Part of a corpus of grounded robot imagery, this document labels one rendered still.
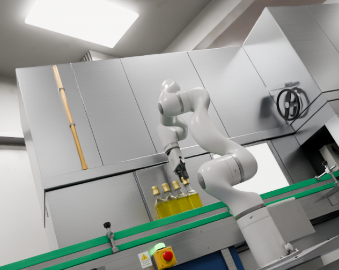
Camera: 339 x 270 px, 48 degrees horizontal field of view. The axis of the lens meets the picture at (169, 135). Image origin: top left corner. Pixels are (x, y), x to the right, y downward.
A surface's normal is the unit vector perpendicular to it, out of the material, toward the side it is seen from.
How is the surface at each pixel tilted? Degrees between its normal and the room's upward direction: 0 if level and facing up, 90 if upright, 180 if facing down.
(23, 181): 90
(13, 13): 180
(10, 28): 180
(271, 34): 90
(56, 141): 90
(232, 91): 90
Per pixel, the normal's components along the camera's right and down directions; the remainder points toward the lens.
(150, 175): 0.27, -0.51
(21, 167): 0.63, -0.54
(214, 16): -0.69, -0.07
